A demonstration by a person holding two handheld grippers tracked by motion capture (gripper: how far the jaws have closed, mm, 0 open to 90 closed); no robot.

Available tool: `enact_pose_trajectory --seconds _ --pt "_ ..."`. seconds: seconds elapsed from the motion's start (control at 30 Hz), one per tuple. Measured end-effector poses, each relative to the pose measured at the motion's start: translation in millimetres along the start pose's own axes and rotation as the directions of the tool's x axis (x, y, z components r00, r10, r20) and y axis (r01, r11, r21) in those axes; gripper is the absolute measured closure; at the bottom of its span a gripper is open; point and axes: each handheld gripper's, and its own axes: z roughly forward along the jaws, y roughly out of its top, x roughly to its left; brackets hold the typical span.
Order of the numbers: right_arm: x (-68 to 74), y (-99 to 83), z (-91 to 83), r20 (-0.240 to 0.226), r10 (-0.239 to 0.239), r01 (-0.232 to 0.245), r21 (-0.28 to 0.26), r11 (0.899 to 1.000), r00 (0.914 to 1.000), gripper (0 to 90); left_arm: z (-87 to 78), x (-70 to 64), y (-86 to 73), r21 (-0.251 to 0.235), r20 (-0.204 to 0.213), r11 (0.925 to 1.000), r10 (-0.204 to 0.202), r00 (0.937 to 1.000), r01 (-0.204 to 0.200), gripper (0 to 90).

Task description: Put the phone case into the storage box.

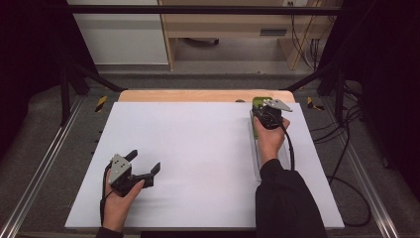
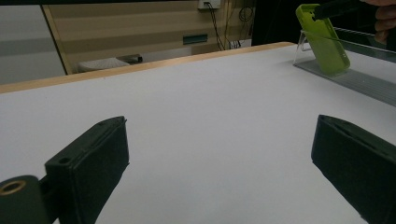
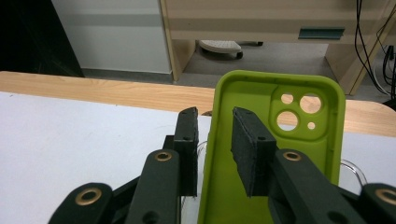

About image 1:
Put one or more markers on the light wooden desk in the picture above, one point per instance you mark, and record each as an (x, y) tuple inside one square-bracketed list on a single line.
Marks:
[(231, 24)]

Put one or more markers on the person's left hand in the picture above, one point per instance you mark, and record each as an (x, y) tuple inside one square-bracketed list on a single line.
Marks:
[(117, 208)]

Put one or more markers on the clear plastic tray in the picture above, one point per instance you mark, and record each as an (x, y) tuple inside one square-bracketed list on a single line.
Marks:
[(256, 165)]

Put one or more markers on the light wooden table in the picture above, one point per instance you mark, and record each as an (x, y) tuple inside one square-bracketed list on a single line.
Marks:
[(185, 95)]

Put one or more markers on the white cabinet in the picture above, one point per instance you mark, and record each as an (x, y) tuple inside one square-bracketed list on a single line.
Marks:
[(122, 36)]

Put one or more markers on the black curtain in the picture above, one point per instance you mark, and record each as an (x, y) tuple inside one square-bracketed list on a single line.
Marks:
[(383, 66), (29, 49)]

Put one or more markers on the yellow black tape strip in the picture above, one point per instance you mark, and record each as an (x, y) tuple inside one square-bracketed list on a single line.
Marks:
[(101, 103), (312, 103)]

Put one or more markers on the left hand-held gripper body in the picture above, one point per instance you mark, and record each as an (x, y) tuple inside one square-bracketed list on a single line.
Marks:
[(119, 170)]

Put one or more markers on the person's right hand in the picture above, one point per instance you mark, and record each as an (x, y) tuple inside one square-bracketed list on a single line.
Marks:
[(269, 142)]

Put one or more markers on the black frame leg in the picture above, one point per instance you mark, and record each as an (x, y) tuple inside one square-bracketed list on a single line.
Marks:
[(64, 99), (338, 95)]

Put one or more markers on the black horizontal frame bar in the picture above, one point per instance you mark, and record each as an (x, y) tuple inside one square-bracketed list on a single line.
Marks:
[(198, 10)]

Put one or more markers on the white table mat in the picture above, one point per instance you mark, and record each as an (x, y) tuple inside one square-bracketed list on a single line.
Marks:
[(198, 148)]

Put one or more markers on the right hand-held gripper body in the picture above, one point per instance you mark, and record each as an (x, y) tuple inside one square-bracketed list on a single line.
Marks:
[(270, 115)]

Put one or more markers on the green phone case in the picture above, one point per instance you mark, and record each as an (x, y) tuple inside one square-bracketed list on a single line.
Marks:
[(261, 99)]

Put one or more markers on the silver metal rail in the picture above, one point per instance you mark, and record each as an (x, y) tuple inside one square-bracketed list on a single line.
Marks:
[(366, 185), (36, 178)]

